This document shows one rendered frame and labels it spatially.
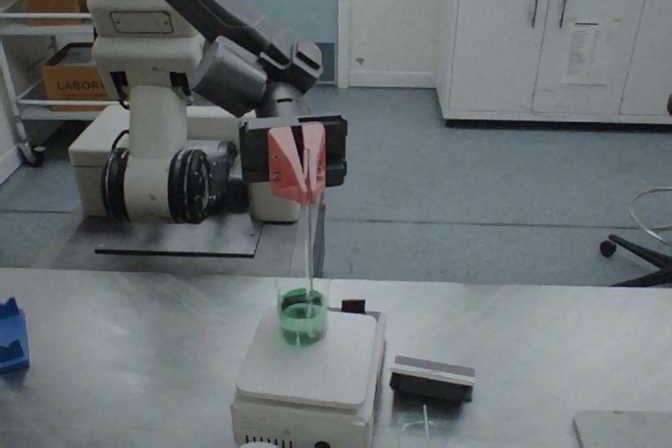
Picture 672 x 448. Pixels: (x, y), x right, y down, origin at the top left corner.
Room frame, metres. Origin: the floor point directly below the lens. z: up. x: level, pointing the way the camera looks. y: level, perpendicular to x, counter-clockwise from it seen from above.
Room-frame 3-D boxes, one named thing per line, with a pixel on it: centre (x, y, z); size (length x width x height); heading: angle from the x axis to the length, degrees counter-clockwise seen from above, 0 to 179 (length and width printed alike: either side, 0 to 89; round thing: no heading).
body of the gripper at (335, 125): (0.57, 0.05, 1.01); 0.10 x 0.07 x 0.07; 101
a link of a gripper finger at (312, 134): (0.50, 0.04, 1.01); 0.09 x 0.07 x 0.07; 11
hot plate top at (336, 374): (0.46, 0.02, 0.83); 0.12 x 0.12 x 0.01; 81
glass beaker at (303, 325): (0.48, 0.03, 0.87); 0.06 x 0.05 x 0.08; 110
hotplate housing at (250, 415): (0.48, 0.02, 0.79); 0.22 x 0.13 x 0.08; 171
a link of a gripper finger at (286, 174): (0.51, 0.02, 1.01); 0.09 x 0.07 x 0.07; 11
